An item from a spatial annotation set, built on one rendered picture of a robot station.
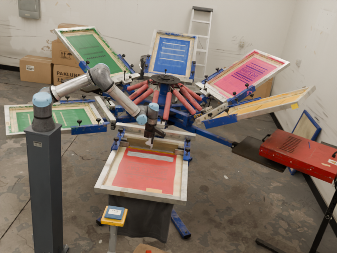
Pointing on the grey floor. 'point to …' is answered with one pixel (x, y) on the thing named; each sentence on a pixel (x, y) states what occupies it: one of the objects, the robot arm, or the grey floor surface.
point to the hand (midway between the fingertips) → (152, 145)
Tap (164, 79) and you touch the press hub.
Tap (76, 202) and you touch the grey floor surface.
